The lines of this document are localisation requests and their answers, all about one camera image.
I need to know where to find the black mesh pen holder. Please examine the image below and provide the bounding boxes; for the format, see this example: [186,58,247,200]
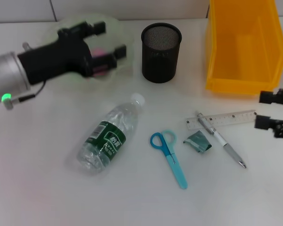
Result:
[141,23,183,83]

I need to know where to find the translucent green fruit plate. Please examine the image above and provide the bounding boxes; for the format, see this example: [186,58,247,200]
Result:
[25,14,136,91]

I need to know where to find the clear green-label water bottle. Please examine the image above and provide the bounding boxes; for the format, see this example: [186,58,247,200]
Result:
[76,93,146,176]

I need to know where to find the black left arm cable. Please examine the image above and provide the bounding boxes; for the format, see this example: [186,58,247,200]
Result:
[3,82,46,111]

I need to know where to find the transparent plastic ruler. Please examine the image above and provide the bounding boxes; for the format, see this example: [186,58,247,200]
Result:
[185,109,257,130]

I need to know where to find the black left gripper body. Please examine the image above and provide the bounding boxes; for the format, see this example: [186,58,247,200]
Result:
[17,26,95,86]

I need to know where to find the blue scissors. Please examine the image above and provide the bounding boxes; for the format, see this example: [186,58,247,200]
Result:
[150,129,188,190]

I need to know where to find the green plastic wrapper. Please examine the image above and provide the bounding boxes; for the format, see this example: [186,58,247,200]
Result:
[183,131,212,155]

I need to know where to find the yellow plastic bin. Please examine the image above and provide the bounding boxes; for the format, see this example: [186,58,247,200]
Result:
[205,0,283,97]

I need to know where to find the pink toy peach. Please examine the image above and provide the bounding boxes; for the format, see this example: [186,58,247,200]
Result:
[91,47,110,76]

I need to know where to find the white grey ballpoint pen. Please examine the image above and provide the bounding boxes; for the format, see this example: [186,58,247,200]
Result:
[195,111,248,169]

